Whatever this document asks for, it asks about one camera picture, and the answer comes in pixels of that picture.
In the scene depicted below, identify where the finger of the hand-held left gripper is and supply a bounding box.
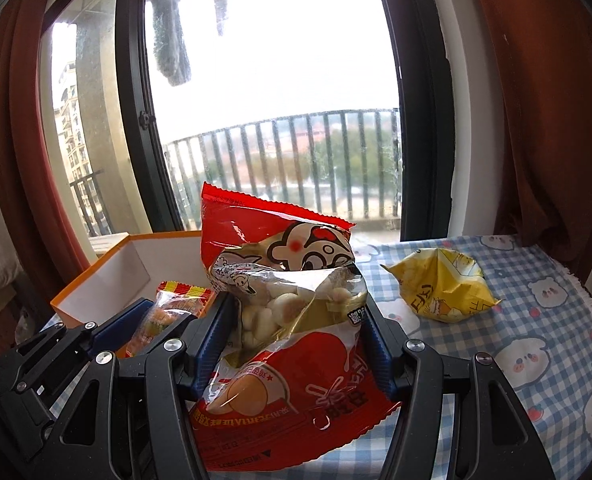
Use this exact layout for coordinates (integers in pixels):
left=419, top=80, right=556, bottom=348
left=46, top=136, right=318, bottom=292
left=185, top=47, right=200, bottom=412
left=121, top=314, right=199, bottom=360
left=11, top=299, right=155, bottom=396

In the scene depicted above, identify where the yellow snack bag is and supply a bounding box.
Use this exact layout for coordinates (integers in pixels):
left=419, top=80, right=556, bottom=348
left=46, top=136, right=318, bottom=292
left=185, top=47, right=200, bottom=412
left=380, top=247, right=504, bottom=324

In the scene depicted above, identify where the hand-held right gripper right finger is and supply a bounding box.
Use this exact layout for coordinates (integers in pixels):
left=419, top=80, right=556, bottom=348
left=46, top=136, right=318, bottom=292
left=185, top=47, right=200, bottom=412
left=358, top=296, right=556, bottom=480

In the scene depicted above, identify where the wide grey hanging cloth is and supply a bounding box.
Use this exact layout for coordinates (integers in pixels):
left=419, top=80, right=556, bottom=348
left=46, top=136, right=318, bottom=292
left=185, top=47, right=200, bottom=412
left=151, top=0, right=207, bottom=87

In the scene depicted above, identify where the red snack bag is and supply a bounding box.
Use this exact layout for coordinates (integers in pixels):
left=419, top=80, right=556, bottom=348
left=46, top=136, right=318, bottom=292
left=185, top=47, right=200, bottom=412
left=188, top=181, right=403, bottom=473

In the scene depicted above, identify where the apartment building outside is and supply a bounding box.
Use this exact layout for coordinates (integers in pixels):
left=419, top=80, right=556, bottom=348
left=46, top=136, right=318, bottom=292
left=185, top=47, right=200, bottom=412
left=53, top=60, right=84, bottom=186

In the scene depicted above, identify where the black window frame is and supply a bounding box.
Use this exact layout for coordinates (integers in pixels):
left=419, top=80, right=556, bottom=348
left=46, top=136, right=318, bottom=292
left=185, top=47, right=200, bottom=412
left=111, top=0, right=456, bottom=246

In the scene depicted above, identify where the small gummy candy bag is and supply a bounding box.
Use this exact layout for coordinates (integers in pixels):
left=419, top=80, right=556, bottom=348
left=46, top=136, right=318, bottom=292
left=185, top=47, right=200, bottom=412
left=143, top=280, right=213, bottom=343

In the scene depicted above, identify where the orange cardboard box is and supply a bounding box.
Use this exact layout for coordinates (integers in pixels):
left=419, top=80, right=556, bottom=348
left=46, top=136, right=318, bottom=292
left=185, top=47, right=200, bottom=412
left=50, top=230, right=204, bottom=358

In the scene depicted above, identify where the balcony railing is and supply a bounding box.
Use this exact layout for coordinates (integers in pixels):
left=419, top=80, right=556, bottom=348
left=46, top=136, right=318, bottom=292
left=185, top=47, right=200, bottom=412
left=71, top=108, right=401, bottom=241

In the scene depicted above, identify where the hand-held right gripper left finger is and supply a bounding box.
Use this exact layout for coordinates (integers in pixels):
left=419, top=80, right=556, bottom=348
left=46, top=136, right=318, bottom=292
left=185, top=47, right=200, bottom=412
left=51, top=294, right=237, bottom=480

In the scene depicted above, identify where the brown curtain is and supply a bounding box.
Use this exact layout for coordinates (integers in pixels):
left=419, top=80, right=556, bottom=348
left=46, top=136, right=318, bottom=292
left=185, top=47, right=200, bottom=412
left=0, top=0, right=94, bottom=281
left=463, top=0, right=592, bottom=286

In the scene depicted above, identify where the blue checked bear-print blanket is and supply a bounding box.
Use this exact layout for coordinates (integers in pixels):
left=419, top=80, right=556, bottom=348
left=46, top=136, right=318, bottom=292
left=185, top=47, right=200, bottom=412
left=41, top=234, right=592, bottom=480

